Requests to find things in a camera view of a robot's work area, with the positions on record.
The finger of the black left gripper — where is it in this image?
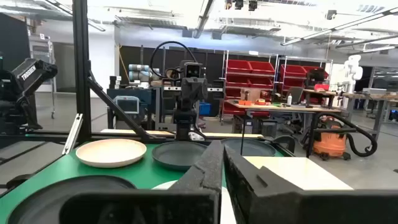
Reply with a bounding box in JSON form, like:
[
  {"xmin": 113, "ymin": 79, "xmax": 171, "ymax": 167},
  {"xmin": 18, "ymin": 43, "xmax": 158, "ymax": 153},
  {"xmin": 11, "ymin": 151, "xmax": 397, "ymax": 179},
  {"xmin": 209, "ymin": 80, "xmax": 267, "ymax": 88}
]
[
  {"xmin": 213, "ymin": 79, "xmax": 225, "ymax": 100},
  {"xmin": 161, "ymin": 86, "xmax": 175, "ymax": 100}
]

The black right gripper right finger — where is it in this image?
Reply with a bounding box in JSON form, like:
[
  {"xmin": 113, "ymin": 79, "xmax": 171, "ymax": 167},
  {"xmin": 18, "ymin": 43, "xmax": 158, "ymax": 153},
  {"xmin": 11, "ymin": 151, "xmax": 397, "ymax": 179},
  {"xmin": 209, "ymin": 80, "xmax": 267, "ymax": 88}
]
[{"xmin": 223, "ymin": 144, "xmax": 398, "ymax": 224}]

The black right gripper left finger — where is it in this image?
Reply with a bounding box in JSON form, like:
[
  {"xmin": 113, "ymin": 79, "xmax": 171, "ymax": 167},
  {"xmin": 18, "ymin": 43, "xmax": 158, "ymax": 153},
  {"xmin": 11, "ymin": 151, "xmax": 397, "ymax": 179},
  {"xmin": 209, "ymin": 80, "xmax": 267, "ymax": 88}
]
[{"xmin": 58, "ymin": 140, "xmax": 225, "ymax": 224}]

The dark grey plate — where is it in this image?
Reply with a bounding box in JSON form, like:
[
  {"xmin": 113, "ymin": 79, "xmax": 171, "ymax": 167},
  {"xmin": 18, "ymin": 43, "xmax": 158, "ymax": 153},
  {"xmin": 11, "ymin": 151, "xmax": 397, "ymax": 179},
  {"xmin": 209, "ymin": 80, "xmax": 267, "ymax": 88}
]
[{"xmin": 221, "ymin": 138, "xmax": 277, "ymax": 157}]

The cream plate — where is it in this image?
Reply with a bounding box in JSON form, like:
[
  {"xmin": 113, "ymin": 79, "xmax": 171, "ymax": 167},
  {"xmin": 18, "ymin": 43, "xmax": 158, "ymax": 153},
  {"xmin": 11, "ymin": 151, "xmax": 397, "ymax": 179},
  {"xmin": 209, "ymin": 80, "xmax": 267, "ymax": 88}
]
[{"xmin": 75, "ymin": 138, "xmax": 147, "ymax": 169}]

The blue storage bin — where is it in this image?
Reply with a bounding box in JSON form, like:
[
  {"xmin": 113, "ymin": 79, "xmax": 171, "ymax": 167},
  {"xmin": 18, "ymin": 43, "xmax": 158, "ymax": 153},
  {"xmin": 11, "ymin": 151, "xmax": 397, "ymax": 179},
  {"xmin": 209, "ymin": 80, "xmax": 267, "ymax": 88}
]
[{"xmin": 198, "ymin": 101, "xmax": 213, "ymax": 116}]

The cardboard box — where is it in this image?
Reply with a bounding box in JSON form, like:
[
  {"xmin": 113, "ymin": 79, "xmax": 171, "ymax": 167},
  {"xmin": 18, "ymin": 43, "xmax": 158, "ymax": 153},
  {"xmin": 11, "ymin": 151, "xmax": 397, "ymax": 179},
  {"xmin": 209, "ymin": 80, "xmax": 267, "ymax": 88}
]
[{"xmin": 240, "ymin": 88, "xmax": 262, "ymax": 103}]

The rack with red bins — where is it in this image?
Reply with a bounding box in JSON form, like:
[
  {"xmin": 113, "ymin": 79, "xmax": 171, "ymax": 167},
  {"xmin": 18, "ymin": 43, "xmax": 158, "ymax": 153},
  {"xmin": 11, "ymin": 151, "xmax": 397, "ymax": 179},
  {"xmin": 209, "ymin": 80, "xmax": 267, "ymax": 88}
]
[
  {"xmin": 275, "ymin": 55, "xmax": 334, "ymax": 105},
  {"xmin": 221, "ymin": 50, "xmax": 278, "ymax": 125}
]

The grey teach pendant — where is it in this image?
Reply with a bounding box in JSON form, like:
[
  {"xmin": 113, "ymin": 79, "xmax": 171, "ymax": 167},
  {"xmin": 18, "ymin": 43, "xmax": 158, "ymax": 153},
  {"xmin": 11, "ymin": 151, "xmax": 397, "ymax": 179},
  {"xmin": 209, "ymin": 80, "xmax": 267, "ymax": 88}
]
[{"xmin": 113, "ymin": 95, "xmax": 141, "ymax": 115}]

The black trash bin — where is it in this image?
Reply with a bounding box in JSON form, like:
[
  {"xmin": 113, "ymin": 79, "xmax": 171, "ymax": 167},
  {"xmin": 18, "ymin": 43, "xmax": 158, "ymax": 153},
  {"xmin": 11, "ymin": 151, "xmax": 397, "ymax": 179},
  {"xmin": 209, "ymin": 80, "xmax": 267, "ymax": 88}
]
[{"xmin": 261, "ymin": 119, "xmax": 278, "ymax": 139}]

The wooden workbench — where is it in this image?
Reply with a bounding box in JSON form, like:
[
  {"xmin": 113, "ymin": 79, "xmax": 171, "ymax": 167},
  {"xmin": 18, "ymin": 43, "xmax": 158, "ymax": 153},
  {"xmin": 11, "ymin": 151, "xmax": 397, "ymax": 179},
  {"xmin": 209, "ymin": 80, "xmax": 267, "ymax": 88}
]
[{"xmin": 226, "ymin": 98, "xmax": 343, "ymax": 138}]

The grey office chair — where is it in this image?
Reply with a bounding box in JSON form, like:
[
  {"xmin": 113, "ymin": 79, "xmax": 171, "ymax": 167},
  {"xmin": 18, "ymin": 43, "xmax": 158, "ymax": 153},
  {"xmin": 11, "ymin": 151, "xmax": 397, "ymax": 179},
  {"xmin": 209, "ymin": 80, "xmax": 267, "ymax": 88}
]
[{"xmin": 285, "ymin": 86, "xmax": 305, "ymax": 125}]

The orange shop vacuum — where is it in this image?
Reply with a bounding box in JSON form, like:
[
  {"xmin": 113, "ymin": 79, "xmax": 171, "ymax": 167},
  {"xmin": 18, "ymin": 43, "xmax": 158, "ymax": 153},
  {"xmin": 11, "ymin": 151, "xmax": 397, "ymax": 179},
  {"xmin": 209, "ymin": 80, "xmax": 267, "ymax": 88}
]
[{"xmin": 312, "ymin": 116, "xmax": 351, "ymax": 161}]

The black benchtop machine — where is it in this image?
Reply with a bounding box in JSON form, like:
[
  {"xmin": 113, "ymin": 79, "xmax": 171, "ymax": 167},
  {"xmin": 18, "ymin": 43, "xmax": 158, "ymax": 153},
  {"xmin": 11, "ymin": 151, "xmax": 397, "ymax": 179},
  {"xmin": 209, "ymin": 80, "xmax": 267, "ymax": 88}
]
[{"xmin": 305, "ymin": 68, "xmax": 326, "ymax": 89}]

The grey leg workbench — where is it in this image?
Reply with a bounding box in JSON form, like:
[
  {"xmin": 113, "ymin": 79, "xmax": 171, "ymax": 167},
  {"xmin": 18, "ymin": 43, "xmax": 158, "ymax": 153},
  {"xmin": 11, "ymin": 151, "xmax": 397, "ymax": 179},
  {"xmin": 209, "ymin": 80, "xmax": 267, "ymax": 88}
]
[{"xmin": 341, "ymin": 87, "xmax": 398, "ymax": 141}]

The large dark bowl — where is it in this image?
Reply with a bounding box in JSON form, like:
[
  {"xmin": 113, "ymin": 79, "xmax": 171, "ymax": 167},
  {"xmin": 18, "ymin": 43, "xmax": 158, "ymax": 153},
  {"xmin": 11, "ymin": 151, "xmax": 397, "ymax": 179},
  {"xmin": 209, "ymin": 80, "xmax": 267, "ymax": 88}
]
[{"xmin": 6, "ymin": 175, "xmax": 137, "ymax": 224}]

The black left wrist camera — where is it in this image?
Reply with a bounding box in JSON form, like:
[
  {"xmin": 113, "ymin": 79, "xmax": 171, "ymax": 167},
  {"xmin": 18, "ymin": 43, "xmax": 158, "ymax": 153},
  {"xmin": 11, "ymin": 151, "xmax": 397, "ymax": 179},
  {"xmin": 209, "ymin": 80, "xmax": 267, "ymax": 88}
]
[{"xmin": 183, "ymin": 61, "xmax": 203, "ymax": 78}]

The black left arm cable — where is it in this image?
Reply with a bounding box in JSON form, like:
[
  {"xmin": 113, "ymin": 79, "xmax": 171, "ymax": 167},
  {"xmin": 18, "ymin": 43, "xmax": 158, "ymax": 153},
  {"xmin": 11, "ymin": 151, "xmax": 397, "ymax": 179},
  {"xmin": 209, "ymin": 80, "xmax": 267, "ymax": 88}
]
[{"xmin": 150, "ymin": 40, "xmax": 200, "ymax": 79}]

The black diagonal frame brace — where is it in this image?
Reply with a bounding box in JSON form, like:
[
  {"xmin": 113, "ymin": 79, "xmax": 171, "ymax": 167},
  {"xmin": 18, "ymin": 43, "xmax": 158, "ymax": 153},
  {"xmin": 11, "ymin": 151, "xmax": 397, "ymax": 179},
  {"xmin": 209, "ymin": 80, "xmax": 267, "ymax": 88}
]
[{"xmin": 86, "ymin": 70, "xmax": 153, "ymax": 141}]

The black aluminium frame post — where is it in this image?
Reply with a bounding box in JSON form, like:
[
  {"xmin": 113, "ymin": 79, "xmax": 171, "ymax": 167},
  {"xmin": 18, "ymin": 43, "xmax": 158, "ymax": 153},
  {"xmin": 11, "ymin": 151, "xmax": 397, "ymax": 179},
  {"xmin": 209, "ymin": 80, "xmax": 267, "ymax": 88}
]
[{"xmin": 72, "ymin": 0, "xmax": 93, "ymax": 144}]

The aluminium mounting bracket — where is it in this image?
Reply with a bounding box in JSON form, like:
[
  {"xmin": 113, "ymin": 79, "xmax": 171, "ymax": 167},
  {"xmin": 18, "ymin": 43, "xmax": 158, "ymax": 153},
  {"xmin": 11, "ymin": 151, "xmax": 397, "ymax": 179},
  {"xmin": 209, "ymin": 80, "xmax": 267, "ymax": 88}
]
[{"xmin": 62, "ymin": 113, "xmax": 84, "ymax": 156}]

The black vacuum hose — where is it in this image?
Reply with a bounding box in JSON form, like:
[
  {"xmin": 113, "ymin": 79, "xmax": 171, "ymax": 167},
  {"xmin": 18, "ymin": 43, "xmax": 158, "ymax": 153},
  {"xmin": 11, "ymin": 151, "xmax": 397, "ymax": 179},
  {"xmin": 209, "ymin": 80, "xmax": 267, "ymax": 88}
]
[{"xmin": 313, "ymin": 111, "xmax": 379, "ymax": 158}]

